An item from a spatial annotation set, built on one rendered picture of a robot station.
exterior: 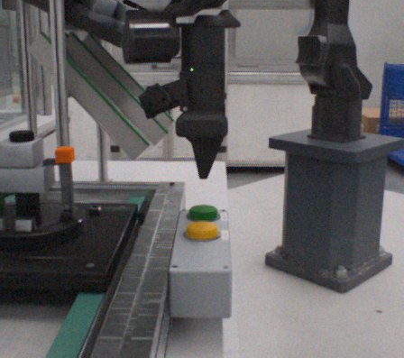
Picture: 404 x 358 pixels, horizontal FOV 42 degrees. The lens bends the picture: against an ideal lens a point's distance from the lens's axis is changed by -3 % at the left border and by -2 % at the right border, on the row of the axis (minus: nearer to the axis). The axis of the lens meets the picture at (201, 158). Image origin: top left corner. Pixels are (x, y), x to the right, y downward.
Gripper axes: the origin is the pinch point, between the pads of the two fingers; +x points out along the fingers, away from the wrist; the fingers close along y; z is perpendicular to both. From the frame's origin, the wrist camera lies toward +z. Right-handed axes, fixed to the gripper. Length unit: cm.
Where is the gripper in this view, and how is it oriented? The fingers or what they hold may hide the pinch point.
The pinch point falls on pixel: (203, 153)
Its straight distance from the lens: 72.5
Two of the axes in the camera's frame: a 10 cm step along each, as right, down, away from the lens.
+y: -0.2, 2.2, -9.7
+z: -10.0, 0.0, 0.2
